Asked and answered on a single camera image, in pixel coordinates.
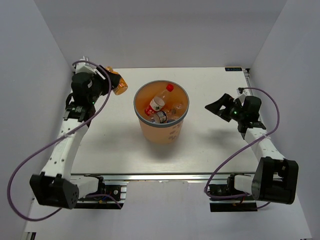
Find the small orange juice bottle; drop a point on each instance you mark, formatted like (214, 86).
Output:
(119, 85)

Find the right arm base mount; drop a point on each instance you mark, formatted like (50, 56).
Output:
(227, 204)

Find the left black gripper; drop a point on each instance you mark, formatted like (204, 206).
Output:
(105, 82)

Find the right blue table sticker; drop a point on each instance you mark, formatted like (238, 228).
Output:
(233, 69)

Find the aluminium table rail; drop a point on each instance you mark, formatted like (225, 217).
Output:
(151, 177)

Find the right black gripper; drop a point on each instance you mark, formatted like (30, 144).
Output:
(226, 100)

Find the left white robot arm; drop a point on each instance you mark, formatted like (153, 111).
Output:
(55, 186)

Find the orange plastic bin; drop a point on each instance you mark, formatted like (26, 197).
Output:
(160, 133)

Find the clear bottle red label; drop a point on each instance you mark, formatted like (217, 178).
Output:
(159, 100)

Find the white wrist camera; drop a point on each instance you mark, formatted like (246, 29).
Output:
(241, 96)
(86, 68)

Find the clear bottle blue label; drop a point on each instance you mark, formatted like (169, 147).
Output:
(177, 110)

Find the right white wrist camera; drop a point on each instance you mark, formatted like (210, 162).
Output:
(241, 96)

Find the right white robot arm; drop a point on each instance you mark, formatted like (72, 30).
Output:
(275, 179)

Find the clear bottle black cap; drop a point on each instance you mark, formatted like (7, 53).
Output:
(160, 117)

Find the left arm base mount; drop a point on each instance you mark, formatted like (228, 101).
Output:
(98, 193)

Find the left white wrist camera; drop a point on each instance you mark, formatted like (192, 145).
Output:
(86, 68)

